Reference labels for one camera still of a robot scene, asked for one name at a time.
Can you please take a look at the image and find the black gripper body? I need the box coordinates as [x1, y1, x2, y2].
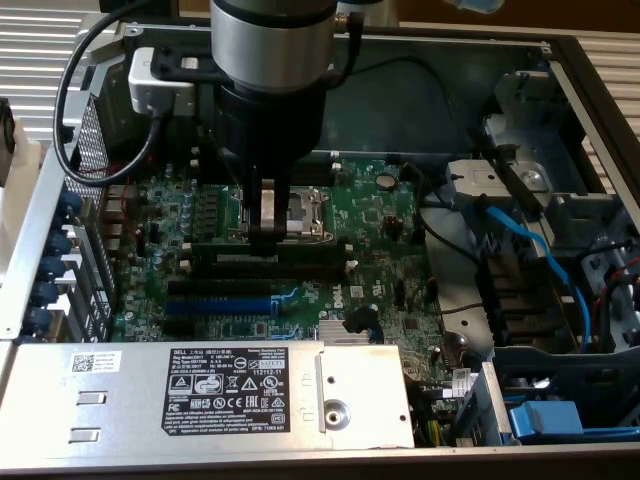
[214, 74, 330, 182]

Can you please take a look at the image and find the green RAM stick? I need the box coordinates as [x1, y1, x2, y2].
[191, 241, 346, 265]

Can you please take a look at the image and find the black RAM slot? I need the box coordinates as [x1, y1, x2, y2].
[199, 158, 339, 174]
[178, 258, 358, 281]
[180, 241, 352, 261]
[199, 169, 342, 188]

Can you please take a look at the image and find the metal CPU socket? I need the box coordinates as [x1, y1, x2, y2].
[228, 185, 337, 246]

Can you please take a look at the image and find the long black expansion slot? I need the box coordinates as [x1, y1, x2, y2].
[166, 279, 274, 298]

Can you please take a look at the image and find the blue expansion slot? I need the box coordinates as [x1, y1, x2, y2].
[163, 297, 274, 317]

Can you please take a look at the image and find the green Dell motherboard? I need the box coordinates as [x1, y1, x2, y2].
[107, 157, 474, 401]

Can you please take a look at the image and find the open grey PC case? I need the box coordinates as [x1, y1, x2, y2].
[0, 13, 640, 479]

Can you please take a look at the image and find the short black expansion slot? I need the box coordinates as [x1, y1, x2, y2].
[161, 318, 197, 337]

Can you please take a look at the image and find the silver chipset heatsink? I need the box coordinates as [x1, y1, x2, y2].
[318, 319, 374, 346]

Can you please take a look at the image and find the black power connector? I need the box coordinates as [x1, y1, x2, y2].
[343, 305, 384, 344]

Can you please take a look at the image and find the black power supply label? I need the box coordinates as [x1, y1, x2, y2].
[160, 347, 291, 435]

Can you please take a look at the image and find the blue plastic slot clip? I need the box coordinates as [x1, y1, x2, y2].
[33, 279, 59, 308]
[42, 255, 67, 282]
[58, 191, 84, 219]
[25, 305, 52, 334]
[49, 230, 75, 257]

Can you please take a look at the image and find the black background box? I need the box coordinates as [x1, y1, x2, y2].
[98, 0, 180, 17]

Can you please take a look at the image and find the white QR code sticker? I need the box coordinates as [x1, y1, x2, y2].
[69, 351, 124, 374]

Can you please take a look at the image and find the silver power supply unit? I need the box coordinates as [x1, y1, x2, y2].
[0, 339, 416, 451]

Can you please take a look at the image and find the black plastic bar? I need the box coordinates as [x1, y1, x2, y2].
[491, 143, 547, 216]

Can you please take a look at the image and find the black part on rack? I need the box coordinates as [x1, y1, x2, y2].
[0, 97, 16, 190]

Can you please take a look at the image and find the silver metal disk bay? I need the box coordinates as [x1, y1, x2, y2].
[444, 69, 640, 354]

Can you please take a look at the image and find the black finned block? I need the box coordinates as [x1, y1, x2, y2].
[477, 253, 562, 347]

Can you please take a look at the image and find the blue plastic latch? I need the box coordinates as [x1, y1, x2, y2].
[507, 399, 586, 444]

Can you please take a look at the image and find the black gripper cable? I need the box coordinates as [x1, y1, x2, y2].
[332, 10, 365, 84]

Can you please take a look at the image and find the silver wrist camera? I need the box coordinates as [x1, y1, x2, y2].
[127, 46, 199, 117]

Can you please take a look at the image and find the black wire with connector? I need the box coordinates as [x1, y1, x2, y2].
[327, 55, 482, 151]

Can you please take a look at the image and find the thin red wire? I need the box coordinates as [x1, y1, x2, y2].
[78, 167, 151, 237]

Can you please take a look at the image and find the black camera cable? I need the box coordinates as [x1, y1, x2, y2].
[53, 0, 174, 187]

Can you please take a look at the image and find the silver disk bracket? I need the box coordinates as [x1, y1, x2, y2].
[444, 159, 552, 212]

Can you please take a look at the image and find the blue flat data wire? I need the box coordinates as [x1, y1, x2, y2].
[462, 198, 595, 347]

